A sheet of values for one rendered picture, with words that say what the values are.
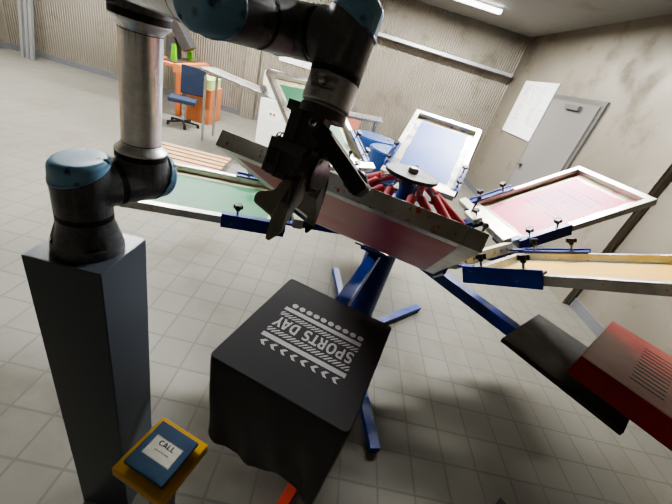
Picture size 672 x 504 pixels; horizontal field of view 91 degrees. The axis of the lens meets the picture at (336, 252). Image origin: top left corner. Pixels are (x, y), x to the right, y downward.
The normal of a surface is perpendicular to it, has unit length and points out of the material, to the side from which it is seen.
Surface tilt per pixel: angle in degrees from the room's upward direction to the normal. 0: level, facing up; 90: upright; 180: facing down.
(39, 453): 0
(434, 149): 32
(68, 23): 90
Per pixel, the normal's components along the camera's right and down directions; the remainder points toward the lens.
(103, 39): -0.07, 0.49
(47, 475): 0.25, -0.83
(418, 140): 0.02, -0.50
